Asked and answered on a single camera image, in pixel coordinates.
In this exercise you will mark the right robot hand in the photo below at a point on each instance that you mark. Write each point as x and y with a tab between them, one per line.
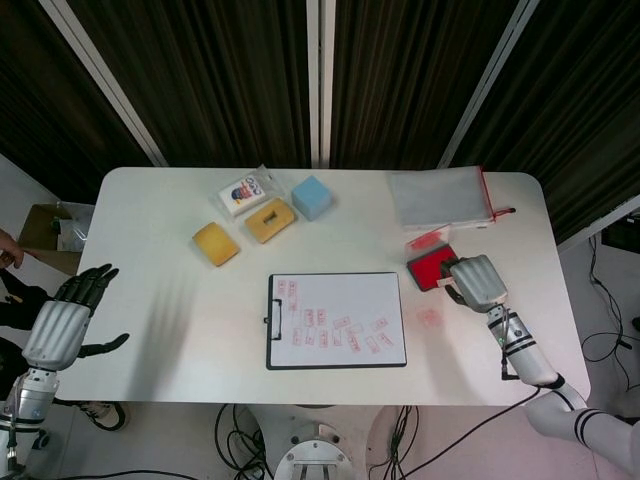
477	280

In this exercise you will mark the bystander bare hand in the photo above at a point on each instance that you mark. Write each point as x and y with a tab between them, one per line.
9	250

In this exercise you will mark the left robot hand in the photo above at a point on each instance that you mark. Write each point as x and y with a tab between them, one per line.
57	332

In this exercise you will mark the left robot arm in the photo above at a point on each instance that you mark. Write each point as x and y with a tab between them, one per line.
25	420

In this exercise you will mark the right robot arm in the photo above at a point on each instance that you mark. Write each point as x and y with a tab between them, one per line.
530	357

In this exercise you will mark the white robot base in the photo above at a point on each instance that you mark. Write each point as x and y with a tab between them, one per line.
317	452

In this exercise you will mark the open cardboard box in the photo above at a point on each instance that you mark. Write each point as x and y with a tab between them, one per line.
42	230

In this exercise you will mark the bystander black garment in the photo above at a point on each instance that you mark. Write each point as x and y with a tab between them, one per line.
20	300

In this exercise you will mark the red ink pad tray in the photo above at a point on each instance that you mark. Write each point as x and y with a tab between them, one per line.
425	267

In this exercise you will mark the clear ink pad lid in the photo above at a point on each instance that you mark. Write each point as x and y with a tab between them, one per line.
427	239

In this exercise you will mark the mesh zip pouch red trim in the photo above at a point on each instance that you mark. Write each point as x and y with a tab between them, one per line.
437	200

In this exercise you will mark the white black sneaker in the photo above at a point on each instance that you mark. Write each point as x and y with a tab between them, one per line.
105	414

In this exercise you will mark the white paper with red stamps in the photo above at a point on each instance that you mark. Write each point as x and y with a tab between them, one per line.
350	310

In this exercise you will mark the plain yellow sponge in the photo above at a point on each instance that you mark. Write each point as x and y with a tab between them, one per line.
216	245

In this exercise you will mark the blue foam cube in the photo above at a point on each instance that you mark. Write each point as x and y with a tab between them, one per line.
311	197

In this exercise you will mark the black clipboard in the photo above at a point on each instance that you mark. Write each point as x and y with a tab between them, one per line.
267	350

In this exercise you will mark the yellow sponge with hole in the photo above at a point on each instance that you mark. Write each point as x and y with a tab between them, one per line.
260	225

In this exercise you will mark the packaged card box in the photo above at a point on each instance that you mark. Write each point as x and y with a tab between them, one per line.
245	194

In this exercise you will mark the white partition foot rail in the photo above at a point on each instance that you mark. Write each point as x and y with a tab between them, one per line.
595	225

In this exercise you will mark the white partition post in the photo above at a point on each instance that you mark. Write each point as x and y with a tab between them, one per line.
105	82
320	80
487	85

